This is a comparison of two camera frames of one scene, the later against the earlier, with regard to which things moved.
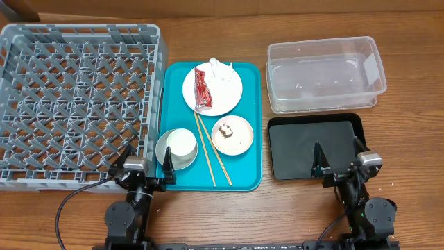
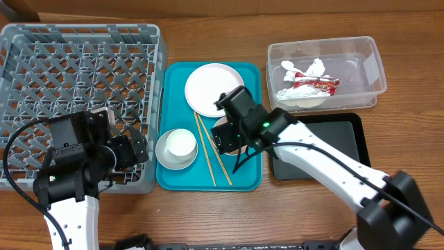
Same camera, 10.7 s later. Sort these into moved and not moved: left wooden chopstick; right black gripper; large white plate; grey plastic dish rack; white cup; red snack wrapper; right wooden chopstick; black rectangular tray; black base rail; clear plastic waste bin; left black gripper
Moved: left black gripper; right black gripper; red snack wrapper
Not moved: white cup; right wooden chopstick; black rectangular tray; large white plate; left wooden chopstick; black base rail; clear plastic waste bin; grey plastic dish rack
